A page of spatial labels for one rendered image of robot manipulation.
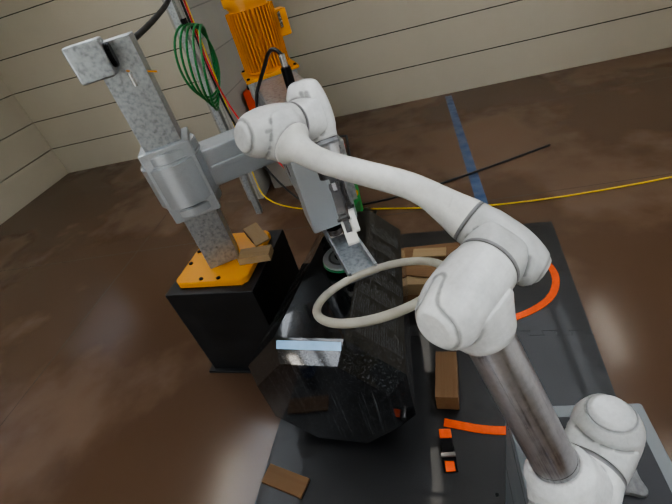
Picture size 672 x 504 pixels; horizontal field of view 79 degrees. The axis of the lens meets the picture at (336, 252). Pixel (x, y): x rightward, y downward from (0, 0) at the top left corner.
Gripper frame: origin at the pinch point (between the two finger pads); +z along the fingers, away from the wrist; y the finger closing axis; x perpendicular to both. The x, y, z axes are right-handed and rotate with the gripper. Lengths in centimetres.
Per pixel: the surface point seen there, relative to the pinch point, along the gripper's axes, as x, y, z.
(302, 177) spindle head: 19, 62, -16
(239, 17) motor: 28, 101, -94
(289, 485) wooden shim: 81, 57, 128
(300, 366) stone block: 47, 48, 60
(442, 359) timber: -13, 103, 109
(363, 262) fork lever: 6, 53, 25
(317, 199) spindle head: 17, 67, -5
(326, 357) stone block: 34, 46, 58
